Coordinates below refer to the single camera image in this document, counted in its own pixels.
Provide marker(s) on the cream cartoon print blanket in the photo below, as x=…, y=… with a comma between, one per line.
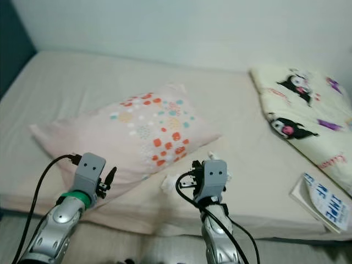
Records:
x=280, y=107

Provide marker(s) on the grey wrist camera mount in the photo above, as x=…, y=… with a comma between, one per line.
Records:
x=215, y=179
x=92, y=168

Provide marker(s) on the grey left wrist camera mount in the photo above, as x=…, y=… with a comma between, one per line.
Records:
x=92, y=168

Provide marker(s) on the white tissue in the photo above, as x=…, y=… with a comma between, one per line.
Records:
x=169, y=182

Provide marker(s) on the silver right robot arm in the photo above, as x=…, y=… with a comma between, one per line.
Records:
x=220, y=242

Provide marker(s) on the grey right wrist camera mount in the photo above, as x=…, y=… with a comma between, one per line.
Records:
x=215, y=179

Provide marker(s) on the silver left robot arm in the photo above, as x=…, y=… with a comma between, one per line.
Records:
x=60, y=231

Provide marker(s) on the teal upholstered bed frame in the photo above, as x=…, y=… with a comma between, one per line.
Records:
x=14, y=33

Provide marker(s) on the pink pillow with coloured dots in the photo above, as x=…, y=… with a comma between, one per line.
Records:
x=143, y=126

